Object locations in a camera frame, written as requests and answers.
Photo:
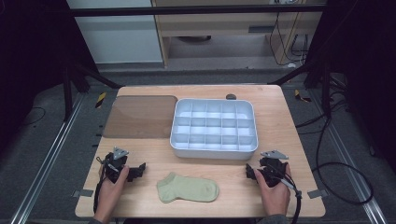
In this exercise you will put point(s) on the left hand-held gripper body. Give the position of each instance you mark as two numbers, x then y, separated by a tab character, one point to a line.
115	165

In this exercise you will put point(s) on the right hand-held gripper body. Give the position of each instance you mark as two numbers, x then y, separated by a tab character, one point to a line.
273	169

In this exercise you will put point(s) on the light green sock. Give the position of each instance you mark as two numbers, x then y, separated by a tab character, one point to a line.
186	188

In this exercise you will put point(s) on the person's left hand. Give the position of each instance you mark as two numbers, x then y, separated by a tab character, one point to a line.
109	195

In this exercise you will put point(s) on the person's right hand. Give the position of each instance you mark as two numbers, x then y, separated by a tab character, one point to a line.
275	199

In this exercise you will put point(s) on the grey tape strip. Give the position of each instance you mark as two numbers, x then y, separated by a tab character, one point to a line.
82	193
317	193

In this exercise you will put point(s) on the translucent brown lid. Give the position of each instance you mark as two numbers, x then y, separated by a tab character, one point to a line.
140	116

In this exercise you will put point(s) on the white compartment storage box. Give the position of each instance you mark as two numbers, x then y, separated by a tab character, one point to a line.
214	127

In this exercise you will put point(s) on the yellow black striped tape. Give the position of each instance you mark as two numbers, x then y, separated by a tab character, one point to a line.
100	100
301	96

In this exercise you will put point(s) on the dark round table grommet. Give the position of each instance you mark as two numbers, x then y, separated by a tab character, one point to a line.
231	96

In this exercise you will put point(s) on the black metal stand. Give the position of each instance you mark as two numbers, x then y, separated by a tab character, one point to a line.
67	93
325	90

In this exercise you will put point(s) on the white cabinet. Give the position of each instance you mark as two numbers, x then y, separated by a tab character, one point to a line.
118	34

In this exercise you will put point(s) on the dark curtain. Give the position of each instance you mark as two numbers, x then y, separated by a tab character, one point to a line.
31	62
364	62

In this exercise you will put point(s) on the light wooden desk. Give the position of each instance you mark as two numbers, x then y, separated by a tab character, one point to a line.
224	23

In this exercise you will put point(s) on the aluminium floor rail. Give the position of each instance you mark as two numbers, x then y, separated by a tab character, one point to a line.
351	168
46	161

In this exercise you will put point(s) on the black horizontal frame bar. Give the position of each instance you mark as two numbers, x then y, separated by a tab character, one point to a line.
193	10

